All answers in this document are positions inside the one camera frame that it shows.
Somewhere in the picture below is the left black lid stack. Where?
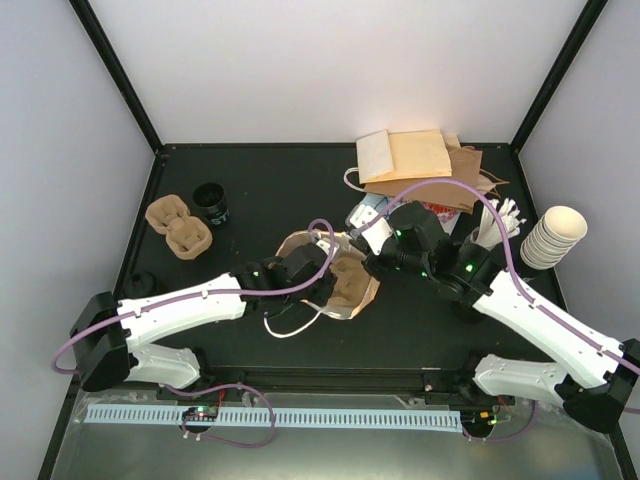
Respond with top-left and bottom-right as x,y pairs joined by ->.
123,272 -> 161,299

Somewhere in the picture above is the orange paper bag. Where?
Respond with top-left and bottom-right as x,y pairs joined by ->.
263,232 -> 380,339
356,130 -> 452,184

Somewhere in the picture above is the small circuit board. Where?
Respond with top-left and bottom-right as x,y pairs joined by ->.
181,406 -> 219,422

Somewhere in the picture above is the brown kraft paper bag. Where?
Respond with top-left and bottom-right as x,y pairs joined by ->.
364,146 -> 508,213

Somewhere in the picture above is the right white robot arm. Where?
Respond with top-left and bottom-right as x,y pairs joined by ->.
349,202 -> 639,434

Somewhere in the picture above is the black lid stack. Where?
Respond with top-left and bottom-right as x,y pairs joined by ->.
123,272 -> 161,299
451,302 -> 485,324

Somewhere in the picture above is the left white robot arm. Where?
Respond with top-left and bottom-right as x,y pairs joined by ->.
70,240 -> 337,399

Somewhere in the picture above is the tilted paper cup stack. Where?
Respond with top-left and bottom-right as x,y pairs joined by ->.
520,205 -> 588,270

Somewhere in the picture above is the black printed paper cup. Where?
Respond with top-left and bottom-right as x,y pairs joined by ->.
192,182 -> 229,227

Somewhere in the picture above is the right black lid stack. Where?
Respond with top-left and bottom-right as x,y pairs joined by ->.
451,302 -> 485,324

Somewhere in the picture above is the brown pulp cup carrier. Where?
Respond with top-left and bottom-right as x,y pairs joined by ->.
145,194 -> 213,260

